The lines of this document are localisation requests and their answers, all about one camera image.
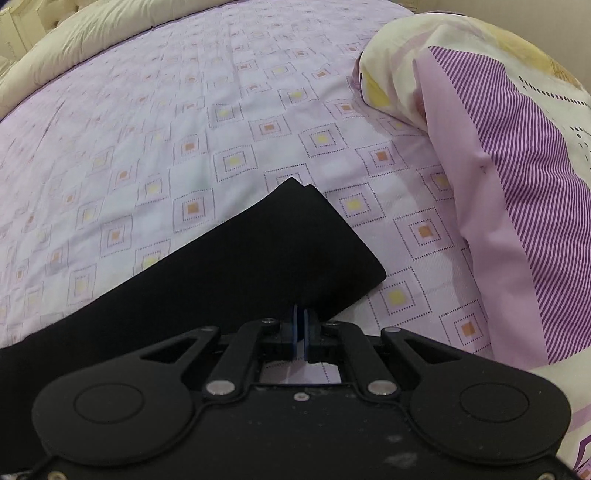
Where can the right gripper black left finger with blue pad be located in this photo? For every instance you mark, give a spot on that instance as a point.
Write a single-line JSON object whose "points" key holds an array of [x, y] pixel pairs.
{"points": [[241, 364]]}

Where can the purple patterned bed sheet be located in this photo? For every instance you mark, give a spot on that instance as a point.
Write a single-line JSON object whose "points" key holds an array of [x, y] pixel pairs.
{"points": [[128, 156]]}

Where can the cream tufted headboard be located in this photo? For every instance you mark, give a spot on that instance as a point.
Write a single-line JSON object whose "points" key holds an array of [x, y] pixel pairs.
{"points": [[24, 23]]}

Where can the beige rumpled duvet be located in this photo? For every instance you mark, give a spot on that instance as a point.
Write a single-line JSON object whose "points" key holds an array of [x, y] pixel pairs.
{"points": [[87, 33]]}

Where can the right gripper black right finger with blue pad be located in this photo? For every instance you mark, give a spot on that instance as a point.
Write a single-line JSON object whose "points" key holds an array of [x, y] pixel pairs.
{"points": [[354, 354]]}

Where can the purple striped floral pillow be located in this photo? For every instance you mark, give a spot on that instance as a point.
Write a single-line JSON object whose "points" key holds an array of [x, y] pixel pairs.
{"points": [[511, 129]]}

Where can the black pants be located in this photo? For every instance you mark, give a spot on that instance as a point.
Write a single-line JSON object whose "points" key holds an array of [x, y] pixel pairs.
{"points": [[292, 250]]}

